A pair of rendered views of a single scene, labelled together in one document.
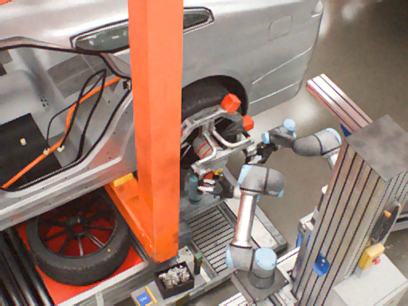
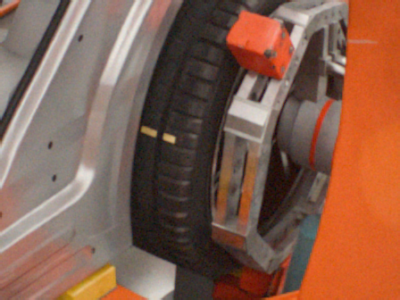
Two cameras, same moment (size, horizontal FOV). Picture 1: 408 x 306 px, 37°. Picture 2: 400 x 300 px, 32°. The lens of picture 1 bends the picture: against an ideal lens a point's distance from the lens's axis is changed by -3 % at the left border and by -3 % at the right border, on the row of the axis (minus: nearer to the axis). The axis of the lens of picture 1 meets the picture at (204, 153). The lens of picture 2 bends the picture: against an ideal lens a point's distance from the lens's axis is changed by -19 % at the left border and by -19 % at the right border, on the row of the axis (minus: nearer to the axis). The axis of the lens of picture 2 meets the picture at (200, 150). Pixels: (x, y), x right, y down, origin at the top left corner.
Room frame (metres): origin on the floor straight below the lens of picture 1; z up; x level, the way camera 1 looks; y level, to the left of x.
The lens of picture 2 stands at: (1.35, 0.76, 1.49)
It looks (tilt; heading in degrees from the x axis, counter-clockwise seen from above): 28 degrees down; 334
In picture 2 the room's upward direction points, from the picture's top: 6 degrees clockwise
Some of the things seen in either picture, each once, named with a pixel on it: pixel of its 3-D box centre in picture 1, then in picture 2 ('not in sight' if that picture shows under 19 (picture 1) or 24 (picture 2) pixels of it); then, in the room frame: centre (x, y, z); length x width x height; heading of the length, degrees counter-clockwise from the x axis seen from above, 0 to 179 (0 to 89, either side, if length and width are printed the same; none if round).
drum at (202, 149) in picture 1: (209, 151); (337, 139); (2.42, -0.04, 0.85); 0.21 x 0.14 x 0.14; 36
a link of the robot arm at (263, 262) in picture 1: (263, 261); not in sight; (1.61, -0.35, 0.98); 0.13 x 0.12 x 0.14; 83
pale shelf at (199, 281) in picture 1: (168, 288); not in sight; (1.69, 0.15, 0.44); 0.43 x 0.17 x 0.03; 126
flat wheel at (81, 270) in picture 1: (79, 233); not in sight; (2.06, 0.76, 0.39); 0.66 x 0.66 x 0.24
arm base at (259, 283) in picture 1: (262, 272); not in sight; (1.61, -0.35, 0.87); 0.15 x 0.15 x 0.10
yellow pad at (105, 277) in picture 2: (118, 173); (66, 274); (2.32, 0.52, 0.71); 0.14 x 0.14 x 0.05; 36
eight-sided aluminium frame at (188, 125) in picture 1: (203, 143); (306, 127); (2.48, 0.01, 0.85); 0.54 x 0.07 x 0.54; 126
